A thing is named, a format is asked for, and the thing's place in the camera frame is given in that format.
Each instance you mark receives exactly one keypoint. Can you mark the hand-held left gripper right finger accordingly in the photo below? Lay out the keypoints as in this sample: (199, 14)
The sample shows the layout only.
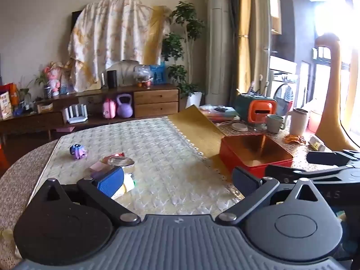
(244, 181)

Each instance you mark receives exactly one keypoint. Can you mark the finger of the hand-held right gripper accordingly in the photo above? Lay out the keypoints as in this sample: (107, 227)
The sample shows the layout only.
(320, 158)
(295, 174)

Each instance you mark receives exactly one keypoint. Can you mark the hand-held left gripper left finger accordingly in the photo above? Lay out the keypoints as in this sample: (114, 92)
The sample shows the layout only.
(108, 182)

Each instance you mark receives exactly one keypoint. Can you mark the pink sticky notepad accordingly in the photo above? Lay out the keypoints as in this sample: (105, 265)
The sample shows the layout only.
(97, 166)

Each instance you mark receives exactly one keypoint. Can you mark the white yellow bottle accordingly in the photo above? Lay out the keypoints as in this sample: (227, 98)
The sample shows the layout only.
(128, 185)

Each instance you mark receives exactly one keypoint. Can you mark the red snack packet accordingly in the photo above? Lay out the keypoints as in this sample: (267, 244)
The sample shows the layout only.
(119, 154)

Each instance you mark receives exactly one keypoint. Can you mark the red tin box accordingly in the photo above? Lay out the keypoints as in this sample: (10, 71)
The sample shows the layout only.
(226, 152)

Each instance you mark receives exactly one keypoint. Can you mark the purple monster toy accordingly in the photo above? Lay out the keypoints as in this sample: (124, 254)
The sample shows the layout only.
(77, 151)

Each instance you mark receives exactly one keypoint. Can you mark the orange snack packet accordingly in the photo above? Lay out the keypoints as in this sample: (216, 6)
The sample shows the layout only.
(294, 139)

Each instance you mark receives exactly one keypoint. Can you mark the white insulated jug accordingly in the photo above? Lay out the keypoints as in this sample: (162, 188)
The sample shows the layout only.
(298, 123)

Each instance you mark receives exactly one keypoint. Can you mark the green mug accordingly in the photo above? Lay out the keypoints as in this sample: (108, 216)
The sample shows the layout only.
(274, 125)

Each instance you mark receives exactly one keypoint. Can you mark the white round coaster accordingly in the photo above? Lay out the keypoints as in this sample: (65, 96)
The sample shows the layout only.
(239, 126)

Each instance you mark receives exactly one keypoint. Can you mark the yellow giraffe-neck figure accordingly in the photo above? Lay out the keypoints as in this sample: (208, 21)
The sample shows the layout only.
(332, 104)

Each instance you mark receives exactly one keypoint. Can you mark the drinking glass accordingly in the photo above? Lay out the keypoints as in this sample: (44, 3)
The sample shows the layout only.
(260, 126)

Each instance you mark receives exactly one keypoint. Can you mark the white quilted table mat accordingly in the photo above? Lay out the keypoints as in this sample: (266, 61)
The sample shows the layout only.
(168, 152)

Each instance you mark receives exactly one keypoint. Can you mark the pink flat box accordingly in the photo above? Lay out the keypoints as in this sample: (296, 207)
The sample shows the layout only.
(65, 129)

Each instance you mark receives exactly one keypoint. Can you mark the orange green storage box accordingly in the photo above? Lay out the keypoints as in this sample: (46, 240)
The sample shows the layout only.
(260, 112)

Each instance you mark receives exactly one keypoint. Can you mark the white router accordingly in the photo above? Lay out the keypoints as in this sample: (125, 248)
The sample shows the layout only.
(76, 119)

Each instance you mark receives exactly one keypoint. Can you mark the yellow placemat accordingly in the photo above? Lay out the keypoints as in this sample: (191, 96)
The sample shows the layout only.
(194, 129)

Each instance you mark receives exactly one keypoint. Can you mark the white washing machine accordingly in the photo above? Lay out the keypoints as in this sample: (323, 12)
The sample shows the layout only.
(284, 92)

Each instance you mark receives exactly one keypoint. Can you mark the purple kettlebell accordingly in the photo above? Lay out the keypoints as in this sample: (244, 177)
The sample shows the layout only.
(124, 109)

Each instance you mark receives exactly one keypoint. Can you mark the brown lace tablecloth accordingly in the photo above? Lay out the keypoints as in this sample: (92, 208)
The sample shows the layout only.
(17, 180)

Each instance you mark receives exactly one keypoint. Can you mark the wooden television cabinet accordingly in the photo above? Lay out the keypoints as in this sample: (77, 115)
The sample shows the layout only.
(156, 97)

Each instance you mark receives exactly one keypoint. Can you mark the small cardboard box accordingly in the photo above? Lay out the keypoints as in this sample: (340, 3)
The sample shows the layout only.
(45, 107)

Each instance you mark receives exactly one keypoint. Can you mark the black speaker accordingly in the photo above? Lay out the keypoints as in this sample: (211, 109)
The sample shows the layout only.
(112, 78)

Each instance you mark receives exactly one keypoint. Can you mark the clear plastic bag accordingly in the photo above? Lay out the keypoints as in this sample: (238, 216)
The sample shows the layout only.
(142, 74)

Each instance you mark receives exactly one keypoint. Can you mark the pink plush doll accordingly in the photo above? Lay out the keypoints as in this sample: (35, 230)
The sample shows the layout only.
(53, 81)

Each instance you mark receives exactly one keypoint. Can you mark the blue gift bag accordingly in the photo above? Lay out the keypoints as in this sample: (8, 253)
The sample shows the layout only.
(158, 74)

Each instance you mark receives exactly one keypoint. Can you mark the yellow curtain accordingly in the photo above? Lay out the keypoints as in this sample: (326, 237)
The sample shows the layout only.
(243, 62)

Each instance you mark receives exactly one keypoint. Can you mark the small potted plant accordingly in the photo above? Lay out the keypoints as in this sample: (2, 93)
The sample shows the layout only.
(42, 80)

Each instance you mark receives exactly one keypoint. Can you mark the white snack box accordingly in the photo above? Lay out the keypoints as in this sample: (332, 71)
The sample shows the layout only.
(5, 105)

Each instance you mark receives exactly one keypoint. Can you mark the orange carton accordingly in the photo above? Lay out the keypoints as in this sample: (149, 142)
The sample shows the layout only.
(14, 94)

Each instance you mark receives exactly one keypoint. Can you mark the white standing air conditioner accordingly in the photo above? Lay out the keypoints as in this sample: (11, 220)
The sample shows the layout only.
(220, 47)

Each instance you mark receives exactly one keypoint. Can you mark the floral cloth cover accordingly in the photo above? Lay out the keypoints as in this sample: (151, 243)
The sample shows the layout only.
(118, 33)

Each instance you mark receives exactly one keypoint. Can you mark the potted green tree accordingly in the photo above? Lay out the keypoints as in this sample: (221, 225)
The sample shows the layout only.
(185, 14)

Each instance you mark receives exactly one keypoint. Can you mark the wooden wall cabinet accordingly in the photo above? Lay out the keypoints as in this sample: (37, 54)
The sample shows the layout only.
(274, 5)

